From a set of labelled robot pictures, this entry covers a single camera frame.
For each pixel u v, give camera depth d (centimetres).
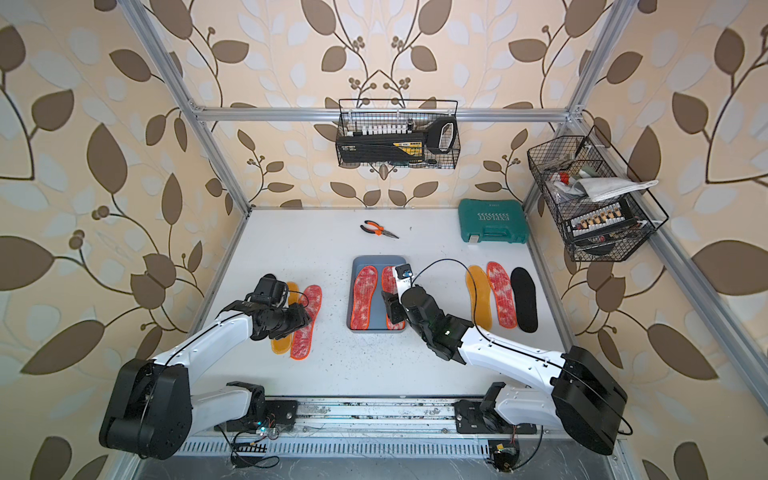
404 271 68
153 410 41
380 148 83
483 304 94
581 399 41
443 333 59
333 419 76
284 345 86
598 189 64
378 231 112
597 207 69
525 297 96
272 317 68
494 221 111
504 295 96
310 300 96
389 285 99
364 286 97
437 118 91
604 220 66
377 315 94
